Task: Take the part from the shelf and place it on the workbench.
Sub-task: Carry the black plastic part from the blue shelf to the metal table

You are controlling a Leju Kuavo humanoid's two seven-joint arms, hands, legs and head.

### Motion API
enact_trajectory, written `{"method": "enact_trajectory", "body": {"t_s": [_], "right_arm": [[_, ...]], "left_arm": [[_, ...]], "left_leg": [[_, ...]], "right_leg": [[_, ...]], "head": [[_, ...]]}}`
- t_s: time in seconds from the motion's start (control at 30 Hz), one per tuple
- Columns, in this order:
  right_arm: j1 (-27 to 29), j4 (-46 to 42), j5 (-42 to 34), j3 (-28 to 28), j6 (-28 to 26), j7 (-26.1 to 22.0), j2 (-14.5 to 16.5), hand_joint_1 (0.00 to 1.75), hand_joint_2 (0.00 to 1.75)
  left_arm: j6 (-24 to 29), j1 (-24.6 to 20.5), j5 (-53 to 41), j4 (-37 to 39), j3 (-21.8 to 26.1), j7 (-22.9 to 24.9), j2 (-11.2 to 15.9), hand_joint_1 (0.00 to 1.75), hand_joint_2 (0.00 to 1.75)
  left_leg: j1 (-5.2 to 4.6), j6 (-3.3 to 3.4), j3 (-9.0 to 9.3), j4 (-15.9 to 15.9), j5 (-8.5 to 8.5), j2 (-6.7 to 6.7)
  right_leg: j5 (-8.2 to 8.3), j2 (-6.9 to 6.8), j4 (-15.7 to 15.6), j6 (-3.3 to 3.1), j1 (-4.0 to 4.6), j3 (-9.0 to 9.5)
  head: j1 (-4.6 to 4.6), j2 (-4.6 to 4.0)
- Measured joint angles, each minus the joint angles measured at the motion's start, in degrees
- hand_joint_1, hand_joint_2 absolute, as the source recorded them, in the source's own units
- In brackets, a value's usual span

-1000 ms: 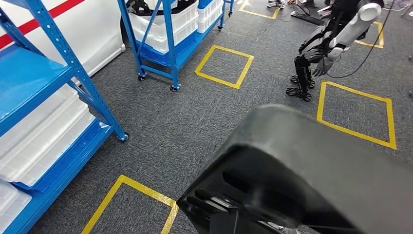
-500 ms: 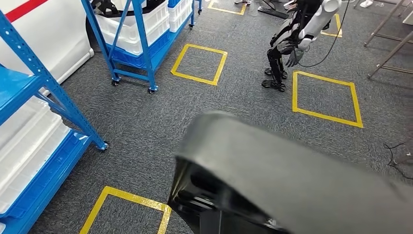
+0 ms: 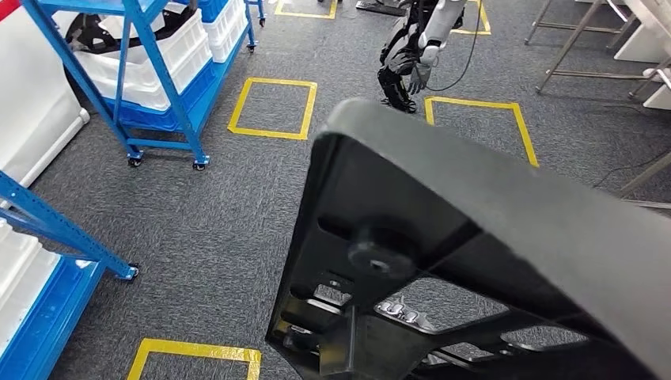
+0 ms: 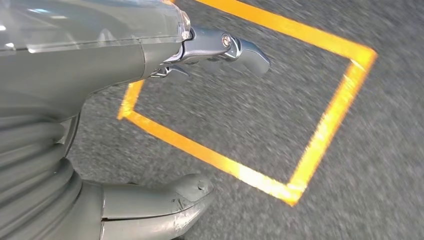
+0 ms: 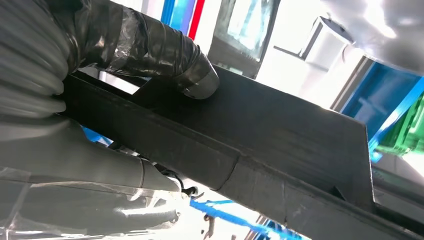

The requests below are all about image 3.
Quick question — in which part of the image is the blue plastic crate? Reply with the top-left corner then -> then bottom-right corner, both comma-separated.
102,56 -> 220,133
0,256 -> 106,380

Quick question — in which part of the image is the steel side table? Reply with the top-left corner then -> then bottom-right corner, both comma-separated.
524,0 -> 671,101

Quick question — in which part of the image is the yellow floor tape square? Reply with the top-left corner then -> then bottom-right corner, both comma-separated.
275,0 -> 338,21
450,0 -> 492,36
424,96 -> 540,169

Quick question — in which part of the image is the black robot tether cable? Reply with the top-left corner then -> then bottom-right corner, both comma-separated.
425,0 -> 483,94

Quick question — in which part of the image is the white car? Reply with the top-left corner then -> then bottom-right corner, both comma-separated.
0,5 -> 90,187

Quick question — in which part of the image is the black silver humanoid robot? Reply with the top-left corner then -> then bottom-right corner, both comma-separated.
377,0 -> 468,114

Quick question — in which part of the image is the black plastic plate frame part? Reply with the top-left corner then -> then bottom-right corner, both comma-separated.
264,97 -> 671,380

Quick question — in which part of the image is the black parts pile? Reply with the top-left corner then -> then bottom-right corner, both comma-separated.
65,11 -> 196,55

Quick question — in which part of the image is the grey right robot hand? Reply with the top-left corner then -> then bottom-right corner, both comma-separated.
374,299 -> 438,335

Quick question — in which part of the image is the blue wheeled rack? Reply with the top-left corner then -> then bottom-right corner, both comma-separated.
21,0 -> 267,173
0,170 -> 141,380

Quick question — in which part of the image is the white plastic bin stack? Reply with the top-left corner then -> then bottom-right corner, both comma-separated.
201,0 -> 248,64

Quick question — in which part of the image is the white panel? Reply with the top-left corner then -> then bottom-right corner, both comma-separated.
613,0 -> 671,111

